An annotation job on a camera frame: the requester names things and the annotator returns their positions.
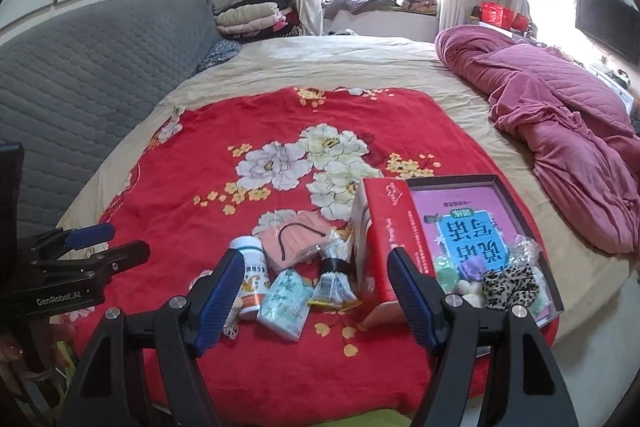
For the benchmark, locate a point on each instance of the red floral blanket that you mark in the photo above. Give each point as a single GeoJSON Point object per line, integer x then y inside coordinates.
{"type": "Point", "coordinates": [200, 157]}

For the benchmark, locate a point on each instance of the pink face mask pack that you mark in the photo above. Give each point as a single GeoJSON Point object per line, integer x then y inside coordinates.
{"type": "Point", "coordinates": [295, 242]}

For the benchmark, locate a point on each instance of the pile of folded clothes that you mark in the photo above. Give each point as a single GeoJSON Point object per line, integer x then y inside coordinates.
{"type": "Point", "coordinates": [255, 17]}

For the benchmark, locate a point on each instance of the red gift bags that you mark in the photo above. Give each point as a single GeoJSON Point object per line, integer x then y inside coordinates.
{"type": "Point", "coordinates": [500, 14]}

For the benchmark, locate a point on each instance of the banded bundle of sachets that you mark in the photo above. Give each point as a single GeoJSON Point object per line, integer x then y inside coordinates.
{"type": "Point", "coordinates": [335, 279]}

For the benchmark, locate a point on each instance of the purple book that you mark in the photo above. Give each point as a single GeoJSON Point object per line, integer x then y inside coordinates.
{"type": "Point", "coordinates": [465, 227]}

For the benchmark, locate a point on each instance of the beige bed sheet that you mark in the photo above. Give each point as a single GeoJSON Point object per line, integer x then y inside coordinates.
{"type": "Point", "coordinates": [375, 62]}

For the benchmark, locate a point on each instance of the green makeup sponge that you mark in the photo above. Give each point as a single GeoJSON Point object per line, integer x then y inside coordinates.
{"type": "Point", "coordinates": [445, 274]}

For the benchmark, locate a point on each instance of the red white box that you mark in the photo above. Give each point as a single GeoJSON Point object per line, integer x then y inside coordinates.
{"type": "Point", "coordinates": [385, 227]}

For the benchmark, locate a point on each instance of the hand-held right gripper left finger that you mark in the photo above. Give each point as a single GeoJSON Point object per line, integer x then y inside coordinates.
{"type": "Point", "coordinates": [220, 302]}

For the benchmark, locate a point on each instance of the white supplement bottle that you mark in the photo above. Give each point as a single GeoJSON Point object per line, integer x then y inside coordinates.
{"type": "Point", "coordinates": [250, 277]}

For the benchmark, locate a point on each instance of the white cabinet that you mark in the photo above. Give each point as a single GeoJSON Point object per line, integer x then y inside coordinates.
{"type": "Point", "coordinates": [612, 82]}

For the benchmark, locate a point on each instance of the leopard print scrunchie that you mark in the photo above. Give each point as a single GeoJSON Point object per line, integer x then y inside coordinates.
{"type": "Point", "coordinates": [512, 289]}

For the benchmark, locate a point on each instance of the grey quilted headboard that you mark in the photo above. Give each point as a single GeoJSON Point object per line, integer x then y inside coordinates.
{"type": "Point", "coordinates": [100, 82]}

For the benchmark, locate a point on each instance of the dark rimmed box tray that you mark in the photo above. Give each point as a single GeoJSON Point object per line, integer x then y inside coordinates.
{"type": "Point", "coordinates": [522, 207]}

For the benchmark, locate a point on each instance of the teal tissue packet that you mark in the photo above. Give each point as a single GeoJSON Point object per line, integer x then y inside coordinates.
{"type": "Point", "coordinates": [285, 304]}

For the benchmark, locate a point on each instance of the black wall television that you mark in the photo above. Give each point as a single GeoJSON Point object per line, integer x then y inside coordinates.
{"type": "Point", "coordinates": [607, 24]}

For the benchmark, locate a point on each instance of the clothes on window sill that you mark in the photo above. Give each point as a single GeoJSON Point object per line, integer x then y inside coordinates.
{"type": "Point", "coordinates": [365, 2]}

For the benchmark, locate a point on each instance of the dark patterned pillow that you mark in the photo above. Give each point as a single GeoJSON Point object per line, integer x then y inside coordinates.
{"type": "Point", "coordinates": [217, 54]}

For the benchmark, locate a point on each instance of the pink quilt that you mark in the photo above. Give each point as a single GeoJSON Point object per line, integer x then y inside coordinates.
{"type": "Point", "coordinates": [565, 107]}

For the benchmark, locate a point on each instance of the person's left hand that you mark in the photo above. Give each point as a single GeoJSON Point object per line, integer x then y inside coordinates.
{"type": "Point", "coordinates": [12, 351]}

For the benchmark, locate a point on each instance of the clear plastic wrapper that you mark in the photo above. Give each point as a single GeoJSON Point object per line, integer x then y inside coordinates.
{"type": "Point", "coordinates": [526, 252]}

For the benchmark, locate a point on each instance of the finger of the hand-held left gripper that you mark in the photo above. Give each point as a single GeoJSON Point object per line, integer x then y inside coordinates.
{"type": "Point", "coordinates": [125, 254]}
{"type": "Point", "coordinates": [92, 233]}

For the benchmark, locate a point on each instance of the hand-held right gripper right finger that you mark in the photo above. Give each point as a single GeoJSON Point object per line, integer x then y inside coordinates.
{"type": "Point", "coordinates": [412, 297]}

